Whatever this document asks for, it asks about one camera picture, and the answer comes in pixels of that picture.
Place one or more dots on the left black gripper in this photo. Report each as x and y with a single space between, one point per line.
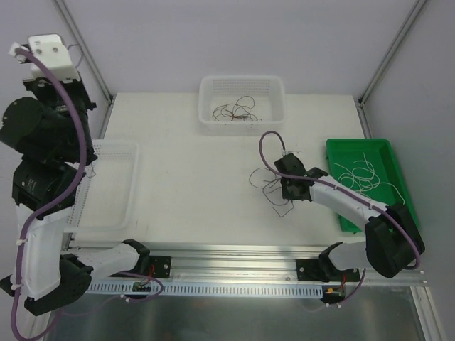
62 94

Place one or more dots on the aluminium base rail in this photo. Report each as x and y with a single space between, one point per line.
244 263

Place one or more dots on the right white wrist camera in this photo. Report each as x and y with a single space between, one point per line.
287 152

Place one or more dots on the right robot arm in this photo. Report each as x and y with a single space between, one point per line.
392 240

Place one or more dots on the white basket at back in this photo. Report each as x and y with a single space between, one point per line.
241 105

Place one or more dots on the green plastic tray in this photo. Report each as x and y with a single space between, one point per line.
370 168

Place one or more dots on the white basket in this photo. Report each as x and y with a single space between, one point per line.
104 198
241 105

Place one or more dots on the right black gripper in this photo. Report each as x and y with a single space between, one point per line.
291 188

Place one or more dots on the left aluminium frame post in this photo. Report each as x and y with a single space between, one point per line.
74 30

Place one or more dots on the white slotted cable duct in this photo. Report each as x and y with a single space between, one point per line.
248 290

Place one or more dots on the aluminium frame post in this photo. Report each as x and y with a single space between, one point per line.
392 50
74 30

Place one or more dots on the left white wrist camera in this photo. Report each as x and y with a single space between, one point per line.
50 50

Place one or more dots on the white basket at left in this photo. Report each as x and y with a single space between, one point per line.
104 198

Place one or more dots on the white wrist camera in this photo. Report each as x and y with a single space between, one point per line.
287 152
50 50

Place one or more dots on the right aluminium frame post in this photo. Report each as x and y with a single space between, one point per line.
392 50

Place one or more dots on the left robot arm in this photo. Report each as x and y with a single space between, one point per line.
44 187

